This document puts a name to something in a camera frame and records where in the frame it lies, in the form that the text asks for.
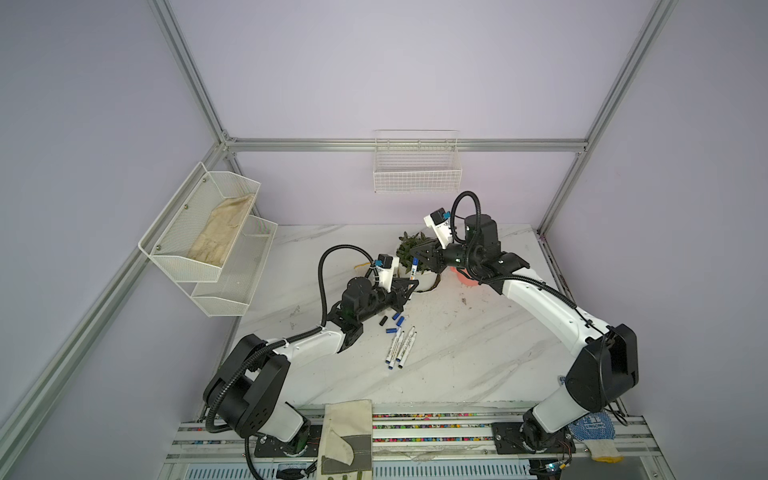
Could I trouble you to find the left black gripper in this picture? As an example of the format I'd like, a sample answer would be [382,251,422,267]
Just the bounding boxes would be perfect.
[357,274,415,323]

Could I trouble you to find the aluminium frame rails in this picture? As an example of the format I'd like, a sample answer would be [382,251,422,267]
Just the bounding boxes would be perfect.
[1,1,666,478]

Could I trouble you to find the green potted plant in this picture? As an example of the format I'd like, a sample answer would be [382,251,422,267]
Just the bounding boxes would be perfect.
[396,232,441,293]

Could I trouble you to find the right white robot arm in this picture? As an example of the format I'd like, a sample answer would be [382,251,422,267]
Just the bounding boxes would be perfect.
[411,209,639,453]

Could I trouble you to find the blue dotted work glove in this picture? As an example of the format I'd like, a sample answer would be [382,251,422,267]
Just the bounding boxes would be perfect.
[569,412,623,464]

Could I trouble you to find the pink watering can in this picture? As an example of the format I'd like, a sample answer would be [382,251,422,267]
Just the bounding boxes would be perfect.
[450,267,479,287]

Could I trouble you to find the right black corrugated cable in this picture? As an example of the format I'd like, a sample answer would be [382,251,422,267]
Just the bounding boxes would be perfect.
[449,190,483,277]

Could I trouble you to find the white marker pen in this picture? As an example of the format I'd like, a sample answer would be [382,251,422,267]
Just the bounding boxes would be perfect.
[393,330,410,365]
[385,329,404,369]
[409,257,419,281]
[397,327,417,369]

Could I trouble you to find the beige canvas glove front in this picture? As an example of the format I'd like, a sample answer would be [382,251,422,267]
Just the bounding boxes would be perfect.
[316,399,373,480]

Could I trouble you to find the white two-tier mesh rack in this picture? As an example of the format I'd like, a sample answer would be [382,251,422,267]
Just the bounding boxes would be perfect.
[138,163,277,317]

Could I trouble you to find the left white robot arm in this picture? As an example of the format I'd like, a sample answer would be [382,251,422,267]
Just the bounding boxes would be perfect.
[203,277,419,450]

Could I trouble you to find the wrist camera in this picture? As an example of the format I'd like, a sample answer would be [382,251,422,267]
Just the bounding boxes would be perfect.
[424,208,453,249]
[374,254,400,293]

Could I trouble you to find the white wire wall basket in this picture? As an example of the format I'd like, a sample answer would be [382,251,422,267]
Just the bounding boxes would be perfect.
[373,129,463,194]

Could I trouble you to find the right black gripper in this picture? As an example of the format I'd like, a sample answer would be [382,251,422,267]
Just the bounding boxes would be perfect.
[407,239,477,278]

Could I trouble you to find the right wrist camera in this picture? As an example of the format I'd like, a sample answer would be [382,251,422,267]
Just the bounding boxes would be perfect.
[424,208,453,249]

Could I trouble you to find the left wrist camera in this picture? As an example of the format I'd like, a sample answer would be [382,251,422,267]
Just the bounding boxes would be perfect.
[374,254,400,293]

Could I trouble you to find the left black corrugated cable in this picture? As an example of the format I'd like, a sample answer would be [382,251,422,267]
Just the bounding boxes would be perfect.
[204,244,376,480]

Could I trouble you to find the white knit work glove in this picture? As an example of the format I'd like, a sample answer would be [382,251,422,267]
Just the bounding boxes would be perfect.
[353,263,377,279]

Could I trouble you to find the black corrugated cable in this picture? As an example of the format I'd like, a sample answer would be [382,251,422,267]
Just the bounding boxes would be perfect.
[449,190,483,277]
[204,244,376,480]

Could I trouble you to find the beige glove in rack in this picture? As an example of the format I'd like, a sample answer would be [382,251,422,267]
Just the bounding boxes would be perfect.
[188,194,256,267]

